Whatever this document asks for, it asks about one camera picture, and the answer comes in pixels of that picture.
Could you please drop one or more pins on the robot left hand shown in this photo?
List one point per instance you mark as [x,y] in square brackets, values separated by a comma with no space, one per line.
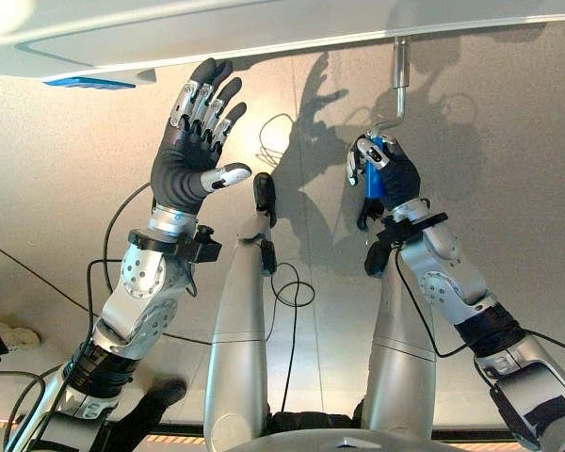
[181,167]

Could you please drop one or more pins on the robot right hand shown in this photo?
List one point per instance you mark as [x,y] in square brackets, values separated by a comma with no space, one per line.
[400,181]

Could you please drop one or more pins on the metal crank with blue grip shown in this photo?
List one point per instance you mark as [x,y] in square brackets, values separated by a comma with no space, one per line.
[373,181]

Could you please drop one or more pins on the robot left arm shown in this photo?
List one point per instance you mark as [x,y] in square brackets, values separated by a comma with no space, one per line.
[141,292]

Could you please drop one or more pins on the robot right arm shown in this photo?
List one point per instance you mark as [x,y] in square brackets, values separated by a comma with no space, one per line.
[452,282]

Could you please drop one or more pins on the robot right dark foot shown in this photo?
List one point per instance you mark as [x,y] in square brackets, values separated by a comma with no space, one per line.
[368,214]

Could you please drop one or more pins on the robot dark foot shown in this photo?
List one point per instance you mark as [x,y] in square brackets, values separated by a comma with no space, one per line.
[265,193]
[368,214]

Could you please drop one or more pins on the robot left dark foot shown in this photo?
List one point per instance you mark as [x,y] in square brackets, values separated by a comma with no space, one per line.
[265,193]

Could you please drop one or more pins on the blue label on footboard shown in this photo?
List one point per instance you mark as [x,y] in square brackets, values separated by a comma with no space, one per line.
[88,84]

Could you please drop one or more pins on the robot left silver leg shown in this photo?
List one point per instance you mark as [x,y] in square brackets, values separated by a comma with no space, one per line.
[237,339]

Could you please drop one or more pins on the robot silver leg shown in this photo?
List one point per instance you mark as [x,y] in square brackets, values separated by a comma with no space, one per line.
[237,339]
[400,372]

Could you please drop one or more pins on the robot right silver leg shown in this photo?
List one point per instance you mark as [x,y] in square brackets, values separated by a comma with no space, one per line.
[400,372]

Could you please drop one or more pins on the white crumpled cloth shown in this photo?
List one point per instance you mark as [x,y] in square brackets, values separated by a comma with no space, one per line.
[14,332]

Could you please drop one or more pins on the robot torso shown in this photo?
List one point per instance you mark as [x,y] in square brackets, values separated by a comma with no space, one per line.
[348,442]

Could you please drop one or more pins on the striped hazard floor strip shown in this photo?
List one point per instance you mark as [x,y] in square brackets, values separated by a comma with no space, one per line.
[174,440]

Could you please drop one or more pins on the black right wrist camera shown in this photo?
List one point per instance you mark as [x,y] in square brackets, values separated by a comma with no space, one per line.
[376,256]

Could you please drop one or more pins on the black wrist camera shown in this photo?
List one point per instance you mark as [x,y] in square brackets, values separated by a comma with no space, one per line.
[203,247]
[376,256]

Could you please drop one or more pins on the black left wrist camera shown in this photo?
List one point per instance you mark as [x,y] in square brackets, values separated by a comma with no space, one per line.
[203,247]

